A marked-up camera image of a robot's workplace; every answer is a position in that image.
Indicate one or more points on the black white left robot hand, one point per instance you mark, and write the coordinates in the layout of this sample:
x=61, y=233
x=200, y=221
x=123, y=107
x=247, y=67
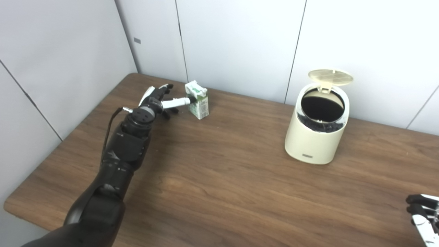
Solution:
x=154, y=99

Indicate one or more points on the small grey wall plate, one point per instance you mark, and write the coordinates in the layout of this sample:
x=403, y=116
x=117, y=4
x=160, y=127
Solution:
x=137, y=40

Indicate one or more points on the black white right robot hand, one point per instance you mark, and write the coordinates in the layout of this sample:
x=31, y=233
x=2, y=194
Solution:
x=427, y=216

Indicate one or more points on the green white milk carton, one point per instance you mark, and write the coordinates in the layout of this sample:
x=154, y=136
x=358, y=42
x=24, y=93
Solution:
x=200, y=104

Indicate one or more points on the cream round bin lid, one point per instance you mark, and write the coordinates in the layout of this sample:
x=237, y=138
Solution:
x=331, y=77

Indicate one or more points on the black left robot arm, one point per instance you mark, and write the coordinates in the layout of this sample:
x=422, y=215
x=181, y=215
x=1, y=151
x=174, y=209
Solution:
x=116, y=164

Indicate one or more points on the cream-colored bin body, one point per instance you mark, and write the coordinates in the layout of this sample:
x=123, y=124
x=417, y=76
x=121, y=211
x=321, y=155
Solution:
x=313, y=144

